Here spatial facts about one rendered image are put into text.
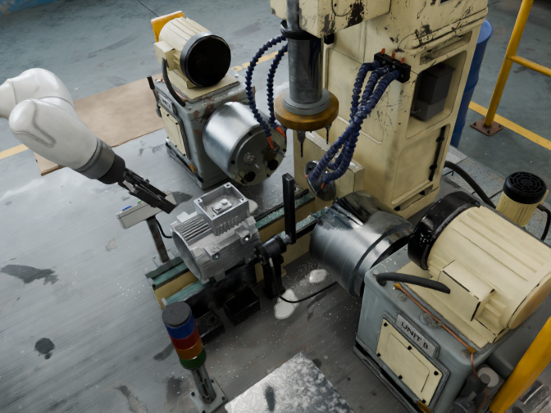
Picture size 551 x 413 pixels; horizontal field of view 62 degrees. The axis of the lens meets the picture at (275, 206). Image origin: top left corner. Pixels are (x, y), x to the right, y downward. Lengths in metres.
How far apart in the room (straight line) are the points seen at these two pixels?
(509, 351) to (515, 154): 2.53
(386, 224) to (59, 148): 0.77
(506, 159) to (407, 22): 2.35
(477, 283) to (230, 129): 0.94
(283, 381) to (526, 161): 2.64
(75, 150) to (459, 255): 0.79
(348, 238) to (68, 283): 0.97
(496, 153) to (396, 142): 2.16
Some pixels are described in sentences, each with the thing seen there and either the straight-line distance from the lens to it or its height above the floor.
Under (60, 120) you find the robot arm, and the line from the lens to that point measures 1.01.
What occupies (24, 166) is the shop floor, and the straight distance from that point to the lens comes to 3.78.
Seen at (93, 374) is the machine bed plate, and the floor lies 0.80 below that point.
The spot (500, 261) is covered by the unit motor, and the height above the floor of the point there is 1.35.
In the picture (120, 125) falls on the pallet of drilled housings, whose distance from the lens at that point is 3.58.
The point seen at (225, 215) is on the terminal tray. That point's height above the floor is 1.14.
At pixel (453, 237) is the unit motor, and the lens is 0.95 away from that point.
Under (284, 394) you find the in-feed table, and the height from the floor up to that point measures 0.92.
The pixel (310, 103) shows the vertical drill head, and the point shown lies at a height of 1.36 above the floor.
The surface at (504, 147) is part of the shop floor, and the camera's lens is 3.56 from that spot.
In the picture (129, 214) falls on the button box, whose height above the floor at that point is 1.08.
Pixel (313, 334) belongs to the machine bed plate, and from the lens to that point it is 1.40.
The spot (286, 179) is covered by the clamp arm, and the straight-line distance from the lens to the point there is 1.16.
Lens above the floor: 2.02
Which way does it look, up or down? 45 degrees down
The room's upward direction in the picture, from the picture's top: 4 degrees counter-clockwise
